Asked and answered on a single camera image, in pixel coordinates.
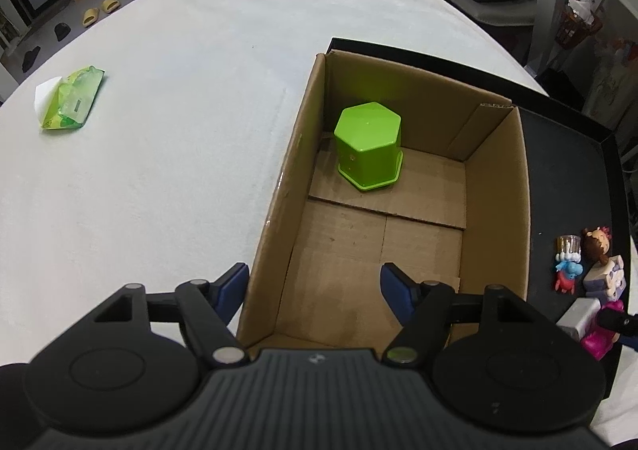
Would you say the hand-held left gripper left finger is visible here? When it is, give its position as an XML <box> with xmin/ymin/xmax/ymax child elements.
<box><xmin>92</xmin><ymin>263</ymin><xmax>250</xmax><ymax>366</ymax></box>

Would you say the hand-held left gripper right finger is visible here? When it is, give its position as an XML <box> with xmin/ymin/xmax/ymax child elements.
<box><xmin>380</xmin><ymin>263</ymin><xmax>549</xmax><ymax>365</ymax></box>

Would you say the red basket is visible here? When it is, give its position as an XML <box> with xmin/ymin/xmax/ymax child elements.
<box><xmin>553</xmin><ymin>6</ymin><xmax>604</xmax><ymax>49</ymax></box>

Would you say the lavender box figure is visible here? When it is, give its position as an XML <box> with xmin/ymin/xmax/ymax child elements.
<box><xmin>583</xmin><ymin>255</ymin><xmax>626</xmax><ymax>304</ymax></box>

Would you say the white printed cloth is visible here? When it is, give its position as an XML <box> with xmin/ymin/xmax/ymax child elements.
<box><xmin>583</xmin><ymin>39</ymin><xmax>638</xmax><ymax>127</ymax></box>

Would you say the black tray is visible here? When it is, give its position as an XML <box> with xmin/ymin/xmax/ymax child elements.
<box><xmin>326</xmin><ymin>36</ymin><xmax>630</xmax><ymax>371</ymax></box>

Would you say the brown-haired doll figure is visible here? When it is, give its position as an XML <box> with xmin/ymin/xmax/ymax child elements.
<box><xmin>581</xmin><ymin>226</ymin><xmax>614</xmax><ymax>266</ymax></box>

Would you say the green wet wipes pack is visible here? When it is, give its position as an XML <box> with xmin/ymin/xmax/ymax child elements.
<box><xmin>35</xmin><ymin>65</ymin><xmax>106</xmax><ymax>132</ymax></box>

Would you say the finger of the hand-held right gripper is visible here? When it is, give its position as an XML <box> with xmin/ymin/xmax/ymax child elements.
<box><xmin>598</xmin><ymin>308</ymin><xmax>638</xmax><ymax>346</ymax></box>

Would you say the green hexagonal container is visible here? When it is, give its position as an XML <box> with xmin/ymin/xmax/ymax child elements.
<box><xmin>333</xmin><ymin>101</ymin><xmax>404</xmax><ymax>193</ymax></box>

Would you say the red blue figure with jar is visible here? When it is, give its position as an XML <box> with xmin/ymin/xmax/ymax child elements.
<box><xmin>553</xmin><ymin>234</ymin><xmax>585</xmax><ymax>294</ymax></box>

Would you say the brown cardboard box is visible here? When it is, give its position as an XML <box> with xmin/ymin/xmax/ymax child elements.
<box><xmin>235</xmin><ymin>51</ymin><xmax>530</xmax><ymax>351</ymax></box>

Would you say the pink figure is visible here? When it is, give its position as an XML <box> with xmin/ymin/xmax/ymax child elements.
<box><xmin>581</xmin><ymin>298</ymin><xmax>626</xmax><ymax>361</ymax></box>

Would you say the grey platform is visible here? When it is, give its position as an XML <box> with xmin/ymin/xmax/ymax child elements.
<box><xmin>433</xmin><ymin>0</ymin><xmax>539</xmax><ymax>27</ymax></box>

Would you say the white charger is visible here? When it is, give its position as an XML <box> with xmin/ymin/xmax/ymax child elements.
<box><xmin>555</xmin><ymin>298</ymin><xmax>601</xmax><ymax>341</ymax></box>

